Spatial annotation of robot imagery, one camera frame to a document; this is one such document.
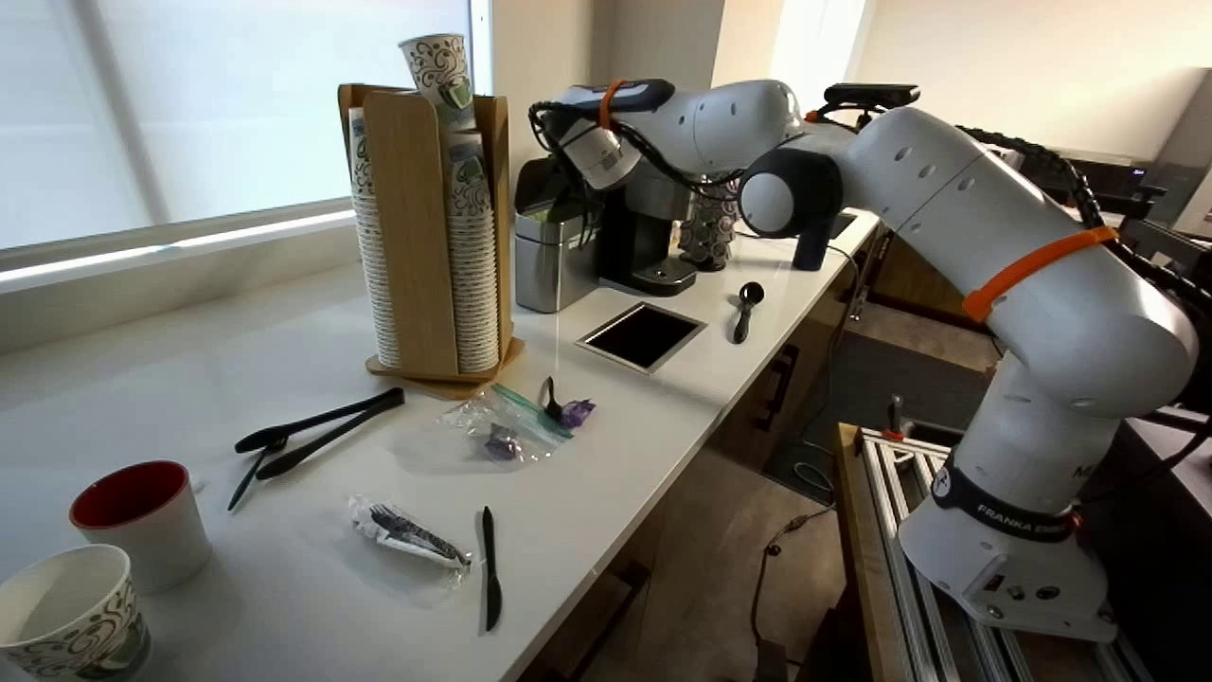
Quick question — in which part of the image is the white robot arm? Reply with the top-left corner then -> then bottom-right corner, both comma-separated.
532,79 -> 1201,642

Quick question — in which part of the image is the black counter trash opening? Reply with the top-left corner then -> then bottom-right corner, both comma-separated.
583,304 -> 700,371

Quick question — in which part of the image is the black coffee machine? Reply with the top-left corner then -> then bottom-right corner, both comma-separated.
594,164 -> 696,294

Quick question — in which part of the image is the black scoop spoon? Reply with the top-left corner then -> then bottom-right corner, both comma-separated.
733,280 -> 764,344

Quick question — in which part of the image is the patterned cup stack jar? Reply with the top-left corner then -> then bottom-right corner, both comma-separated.
678,186 -> 739,272

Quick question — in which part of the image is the wooden cup dispenser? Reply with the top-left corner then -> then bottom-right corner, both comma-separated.
339,82 -> 518,390

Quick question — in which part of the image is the black plastic knife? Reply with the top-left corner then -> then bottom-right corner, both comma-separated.
483,508 -> 506,634

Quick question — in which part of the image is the patterned paper cup on top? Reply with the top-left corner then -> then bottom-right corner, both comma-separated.
403,35 -> 473,109

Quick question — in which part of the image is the black plastic cutlery pair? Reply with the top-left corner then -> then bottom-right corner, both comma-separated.
228,385 -> 407,511

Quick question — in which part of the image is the white and red cup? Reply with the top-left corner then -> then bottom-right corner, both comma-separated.
70,459 -> 209,594

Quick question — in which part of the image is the patterned paper bowl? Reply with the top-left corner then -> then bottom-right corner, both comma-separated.
0,545 -> 151,682

